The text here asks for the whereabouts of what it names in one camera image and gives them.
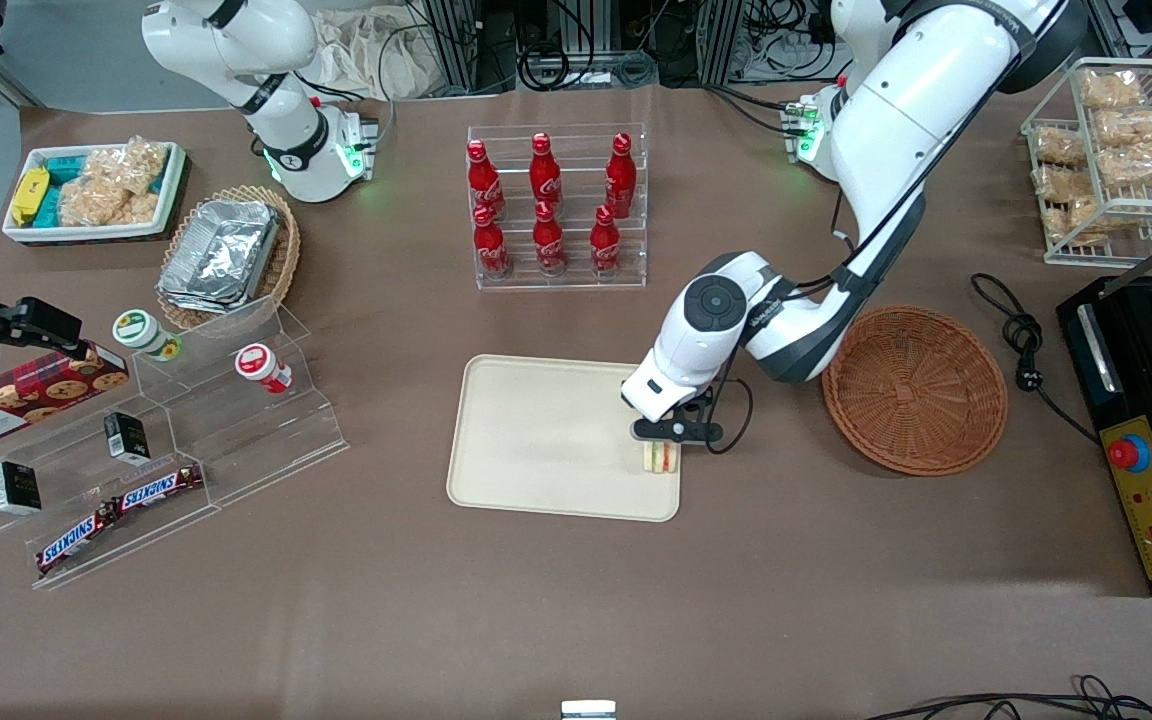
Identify beige rectangular serving tray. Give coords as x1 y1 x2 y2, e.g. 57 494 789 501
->
445 354 685 524

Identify aluminium foil tray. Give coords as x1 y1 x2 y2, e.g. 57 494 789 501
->
164 197 284 303
157 270 267 315

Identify brown round wicker basket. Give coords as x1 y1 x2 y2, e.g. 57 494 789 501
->
821 304 1009 478

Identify light oval wicker basket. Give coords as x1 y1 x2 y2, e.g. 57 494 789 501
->
155 184 303 333

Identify red cookie box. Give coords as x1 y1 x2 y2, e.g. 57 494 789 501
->
0 343 131 451

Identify green lid yoghurt cup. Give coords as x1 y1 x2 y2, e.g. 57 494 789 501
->
112 309 184 363

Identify white rectangular snack bin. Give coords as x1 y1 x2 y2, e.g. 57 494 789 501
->
0 140 189 247

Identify yellow snack packet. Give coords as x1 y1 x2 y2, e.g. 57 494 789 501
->
10 167 51 227

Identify clear acrylic bottle rack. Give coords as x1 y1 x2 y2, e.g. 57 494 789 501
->
465 123 648 292

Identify small black carton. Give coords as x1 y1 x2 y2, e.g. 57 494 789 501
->
0 460 44 517
103 410 151 466

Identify clear bag of rice crackers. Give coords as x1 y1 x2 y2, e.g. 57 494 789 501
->
58 136 171 228

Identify red cola bottle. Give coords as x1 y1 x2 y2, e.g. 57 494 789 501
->
471 203 512 280
531 200 569 278
465 138 508 223
528 131 565 217
603 131 638 220
589 204 624 278

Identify brown chocolate bar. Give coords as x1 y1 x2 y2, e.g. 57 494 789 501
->
112 463 206 513
35 503 120 576

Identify red lid yoghurt cup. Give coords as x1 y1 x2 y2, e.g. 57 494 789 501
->
234 342 294 395

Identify clear acrylic step stand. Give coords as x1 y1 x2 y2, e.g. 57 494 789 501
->
0 294 351 592

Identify beige cloth bag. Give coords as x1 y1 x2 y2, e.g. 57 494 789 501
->
308 8 439 103

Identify red emergency stop button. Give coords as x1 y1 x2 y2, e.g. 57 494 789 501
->
1107 436 1152 474

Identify black sealing appliance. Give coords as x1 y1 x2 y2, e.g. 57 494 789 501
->
1055 215 1152 599

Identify clear bag of fried snacks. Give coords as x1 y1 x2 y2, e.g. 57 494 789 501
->
1032 127 1089 168
1078 68 1146 111
1094 107 1152 148
1032 164 1103 203
1043 197 1109 247
1096 141 1152 189

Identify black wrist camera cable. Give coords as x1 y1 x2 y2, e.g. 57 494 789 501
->
704 200 927 457

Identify coiled black cable bundle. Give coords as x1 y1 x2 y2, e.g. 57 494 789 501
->
518 40 661 93

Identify black power cable with plug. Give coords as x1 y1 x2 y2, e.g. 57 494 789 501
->
970 271 1103 447

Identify aluminium frame post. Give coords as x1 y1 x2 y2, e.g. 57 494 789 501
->
424 0 519 97
698 0 749 87

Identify black floor cables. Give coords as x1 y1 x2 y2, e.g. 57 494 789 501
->
864 674 1152 720

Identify white wire rack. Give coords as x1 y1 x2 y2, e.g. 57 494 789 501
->
1022 57 1152 269

